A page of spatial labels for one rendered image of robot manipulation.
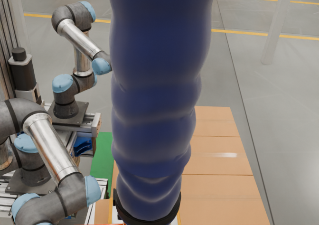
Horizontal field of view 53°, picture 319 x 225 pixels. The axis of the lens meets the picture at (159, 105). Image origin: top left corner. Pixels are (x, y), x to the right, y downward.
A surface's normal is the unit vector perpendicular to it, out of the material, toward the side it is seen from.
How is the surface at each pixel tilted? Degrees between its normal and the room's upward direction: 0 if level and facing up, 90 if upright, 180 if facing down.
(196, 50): 83
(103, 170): 0
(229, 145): 0
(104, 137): 0
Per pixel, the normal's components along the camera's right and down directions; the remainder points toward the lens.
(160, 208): 0.29, 0.39
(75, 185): 0.04, -0.76
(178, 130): 0.68, 0.30
